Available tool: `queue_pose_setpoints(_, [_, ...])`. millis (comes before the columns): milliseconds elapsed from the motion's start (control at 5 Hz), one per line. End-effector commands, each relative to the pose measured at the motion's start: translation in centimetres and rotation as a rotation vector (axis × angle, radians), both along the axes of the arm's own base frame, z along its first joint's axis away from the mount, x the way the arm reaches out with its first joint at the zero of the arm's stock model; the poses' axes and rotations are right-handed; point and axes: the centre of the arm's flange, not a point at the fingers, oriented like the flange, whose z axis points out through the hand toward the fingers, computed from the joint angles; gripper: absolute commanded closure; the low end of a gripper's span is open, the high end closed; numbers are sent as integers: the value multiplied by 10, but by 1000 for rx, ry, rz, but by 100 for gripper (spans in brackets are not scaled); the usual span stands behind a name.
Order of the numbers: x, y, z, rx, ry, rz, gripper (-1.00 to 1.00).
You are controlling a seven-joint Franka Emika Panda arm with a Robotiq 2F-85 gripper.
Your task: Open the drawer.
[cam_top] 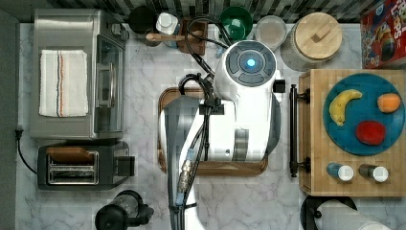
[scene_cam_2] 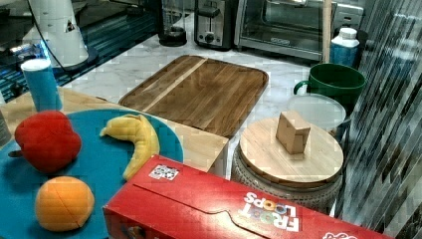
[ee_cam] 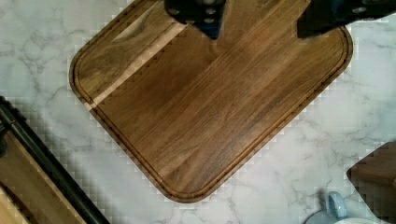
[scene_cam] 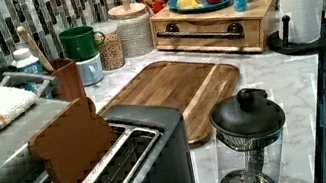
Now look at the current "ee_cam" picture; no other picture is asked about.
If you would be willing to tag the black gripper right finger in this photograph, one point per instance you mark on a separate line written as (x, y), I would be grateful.
(322, 16)

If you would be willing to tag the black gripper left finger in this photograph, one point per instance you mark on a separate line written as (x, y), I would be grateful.
(204, 15)

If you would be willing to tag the black drawer handle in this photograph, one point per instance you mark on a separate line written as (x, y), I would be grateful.
(13, 121)

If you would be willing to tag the wooden drawer cabinet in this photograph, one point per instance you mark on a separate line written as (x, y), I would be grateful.
(31, 189)

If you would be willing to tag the wooden cutting board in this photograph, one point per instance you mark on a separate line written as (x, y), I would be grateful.
(190, 110)

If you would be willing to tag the wooden utensil holder block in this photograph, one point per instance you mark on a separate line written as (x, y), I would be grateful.
(373, 177)

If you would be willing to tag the light blue mug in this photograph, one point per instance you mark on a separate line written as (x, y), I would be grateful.
(335, 212)

